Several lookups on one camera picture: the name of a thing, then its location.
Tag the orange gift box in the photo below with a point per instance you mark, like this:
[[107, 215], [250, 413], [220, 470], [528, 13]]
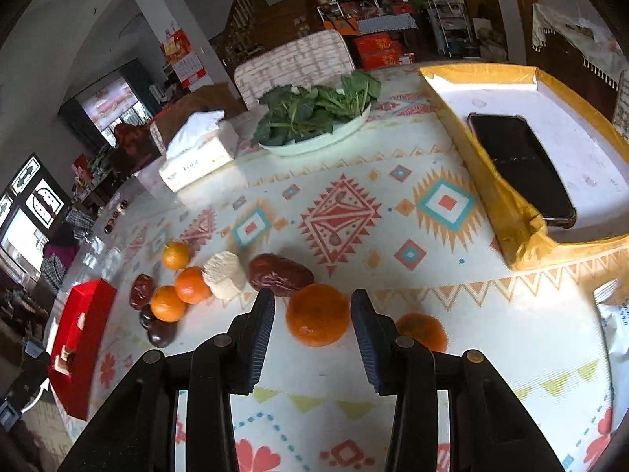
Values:
[[386, 61], [379, 44]]

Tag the patterned tablecloth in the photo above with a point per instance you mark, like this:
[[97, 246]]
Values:
[[344, 206]]

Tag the black patterned door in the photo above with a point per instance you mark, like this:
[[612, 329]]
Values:
[[34, 201]]

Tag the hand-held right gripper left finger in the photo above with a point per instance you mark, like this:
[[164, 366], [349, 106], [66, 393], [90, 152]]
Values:
[[263, 339]]

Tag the white round cake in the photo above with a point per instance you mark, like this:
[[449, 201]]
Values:
[[225, 274]]

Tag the white snack packet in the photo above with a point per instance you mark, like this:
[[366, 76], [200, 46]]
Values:
[[616, 334]]

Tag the green leafy vegetables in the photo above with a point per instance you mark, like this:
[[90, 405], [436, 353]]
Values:
[[314, 108]]

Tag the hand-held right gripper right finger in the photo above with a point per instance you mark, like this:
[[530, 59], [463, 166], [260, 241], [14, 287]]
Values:
[[366, 344]]

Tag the brick pattern covered chair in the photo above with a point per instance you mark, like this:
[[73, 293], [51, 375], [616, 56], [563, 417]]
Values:
[[295, 66]]

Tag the small red date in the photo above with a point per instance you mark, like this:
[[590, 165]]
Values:
[[141, 291]]

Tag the side table with lace cloth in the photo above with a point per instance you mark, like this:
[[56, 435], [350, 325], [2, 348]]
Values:
[[575, 29]]

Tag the red wall calendar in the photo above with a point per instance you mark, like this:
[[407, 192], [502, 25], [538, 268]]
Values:
[[179, 54]]

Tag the wooden staircase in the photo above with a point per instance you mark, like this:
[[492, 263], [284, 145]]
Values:
[[255, 19]]

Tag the brown covered chair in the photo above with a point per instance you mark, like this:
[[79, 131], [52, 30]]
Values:
[[201, 101]]

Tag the white oval plate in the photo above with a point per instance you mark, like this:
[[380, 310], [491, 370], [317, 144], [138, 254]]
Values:
[[314, 142]]

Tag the large tangerine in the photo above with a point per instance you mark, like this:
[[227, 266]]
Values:
[[317, 314]]

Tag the red box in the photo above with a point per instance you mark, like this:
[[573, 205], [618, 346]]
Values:
[[81, 349]]

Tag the window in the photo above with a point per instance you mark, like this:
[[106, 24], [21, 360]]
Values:
[[109, 103]]

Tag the yellow gift box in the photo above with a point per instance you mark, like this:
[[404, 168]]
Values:
[[511, 216]]

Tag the white tissue pack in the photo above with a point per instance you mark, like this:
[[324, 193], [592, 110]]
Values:
[[199, 152]]

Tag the large red date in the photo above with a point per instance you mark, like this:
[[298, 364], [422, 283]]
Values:
[[280, 275]]

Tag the dark brown date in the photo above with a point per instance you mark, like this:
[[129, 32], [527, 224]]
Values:
[[162, 333], [145, 317]]

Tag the metal rack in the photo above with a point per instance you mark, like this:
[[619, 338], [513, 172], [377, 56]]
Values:
[[452, 27]]

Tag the black smartphone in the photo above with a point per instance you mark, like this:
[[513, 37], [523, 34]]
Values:
[[521, 162]]

